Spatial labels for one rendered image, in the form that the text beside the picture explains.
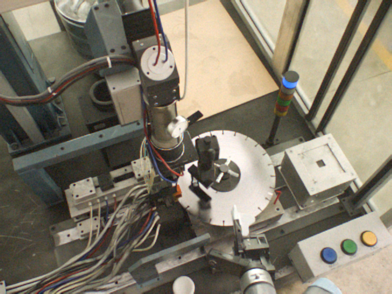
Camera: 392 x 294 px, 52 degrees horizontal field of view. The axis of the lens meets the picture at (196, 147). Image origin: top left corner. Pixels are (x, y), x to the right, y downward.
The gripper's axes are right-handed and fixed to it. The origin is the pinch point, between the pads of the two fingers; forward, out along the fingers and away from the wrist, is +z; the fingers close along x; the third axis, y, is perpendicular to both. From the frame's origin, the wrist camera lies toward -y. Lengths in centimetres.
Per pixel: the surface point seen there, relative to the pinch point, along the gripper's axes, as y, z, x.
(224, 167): 0.4, 15.5, 10.1
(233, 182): 3.0, 15.2, 4.7
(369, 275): 78, 53, -85
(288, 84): 21.6, 23.1, 32.1
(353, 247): 36.5, -0.7, -12.3
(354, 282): 70, 51, -87
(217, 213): -3.0, 8.1, -1.4
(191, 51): -3, 87, 28
